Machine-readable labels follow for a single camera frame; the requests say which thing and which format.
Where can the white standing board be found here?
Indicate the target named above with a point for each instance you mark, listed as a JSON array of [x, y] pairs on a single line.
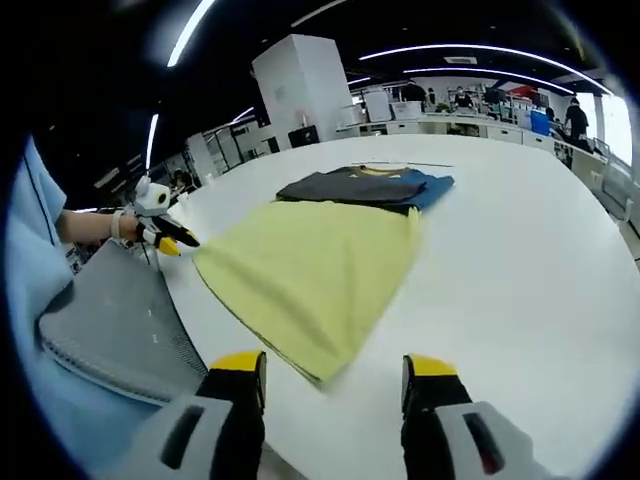
[[378, 106]]

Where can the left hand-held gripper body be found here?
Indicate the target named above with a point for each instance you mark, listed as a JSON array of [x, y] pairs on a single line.
[[150, 197]]

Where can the white wristband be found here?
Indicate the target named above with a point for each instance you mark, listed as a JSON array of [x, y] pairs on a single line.
[[117, 225]]

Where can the yellow-green colour-block garment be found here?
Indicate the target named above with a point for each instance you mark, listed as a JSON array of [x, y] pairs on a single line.
[[310, 260]]

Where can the black cabinet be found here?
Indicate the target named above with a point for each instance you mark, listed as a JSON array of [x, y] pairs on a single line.
[[303, 136]]

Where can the white cup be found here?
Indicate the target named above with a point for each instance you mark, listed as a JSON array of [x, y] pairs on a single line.
[[207, 178]]

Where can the ceiling air vent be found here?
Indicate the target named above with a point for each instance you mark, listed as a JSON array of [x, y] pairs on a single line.
[[458, 59]]

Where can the long ceiling light strip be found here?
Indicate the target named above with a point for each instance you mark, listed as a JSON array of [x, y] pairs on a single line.
[[485, 72], [480, 47]]

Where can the white square pillar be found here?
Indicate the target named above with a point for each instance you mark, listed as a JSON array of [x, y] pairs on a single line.
[[300, 80]]

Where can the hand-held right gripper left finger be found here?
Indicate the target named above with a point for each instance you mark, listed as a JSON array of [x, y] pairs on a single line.
[[235, 425]]

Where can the person's left hand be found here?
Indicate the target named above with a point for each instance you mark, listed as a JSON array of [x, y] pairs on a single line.
[[130, 227]]

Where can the long white desk row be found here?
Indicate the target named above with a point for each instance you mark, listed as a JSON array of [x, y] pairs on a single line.
[[450, 127]]

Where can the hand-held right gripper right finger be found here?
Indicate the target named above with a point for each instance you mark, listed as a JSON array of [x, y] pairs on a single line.
[[430, 425]]

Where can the person's light blue shirt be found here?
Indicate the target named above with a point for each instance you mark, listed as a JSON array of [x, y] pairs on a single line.
[[35, 240]]

